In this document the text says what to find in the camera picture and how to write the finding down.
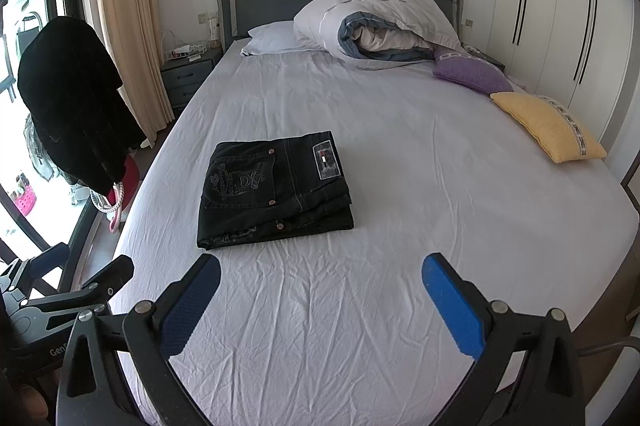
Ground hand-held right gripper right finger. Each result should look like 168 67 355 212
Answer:
421 252 586 426

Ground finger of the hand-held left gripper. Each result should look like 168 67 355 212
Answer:
75 255 135 302
10 242 70 287

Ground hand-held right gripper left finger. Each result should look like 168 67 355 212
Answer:
55 253 222 426

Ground black denim pants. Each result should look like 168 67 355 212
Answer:
196 131 355 251

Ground person's left hand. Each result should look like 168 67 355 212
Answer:
17 383 52 426

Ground pink basket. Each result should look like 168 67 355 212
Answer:
14 186 39 215

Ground white pink clothes hanger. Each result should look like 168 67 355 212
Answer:
89 181 126 234

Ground pink stool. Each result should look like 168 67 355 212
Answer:
116 154 139 209

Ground grey hanging cloth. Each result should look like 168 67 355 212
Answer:
22 113 61 180

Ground bed with white sheet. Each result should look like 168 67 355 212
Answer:
107 18 640 426

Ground black coat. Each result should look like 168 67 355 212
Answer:
17 17 146 187

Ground yellow pillow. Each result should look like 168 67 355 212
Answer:
490 92 608 164

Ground grey nightstand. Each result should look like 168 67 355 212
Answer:
461 42 506 71
160 48 223 109

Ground purple pillow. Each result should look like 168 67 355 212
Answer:
433 51 514 94

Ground beige curtain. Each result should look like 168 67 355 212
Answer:
95 0 176 147

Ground white pillow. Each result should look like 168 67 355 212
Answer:
241 21 321 57

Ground white and grey duvet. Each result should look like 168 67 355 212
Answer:
293 0 463 71

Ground white wire basket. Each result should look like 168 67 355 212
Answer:
161 31 206 64

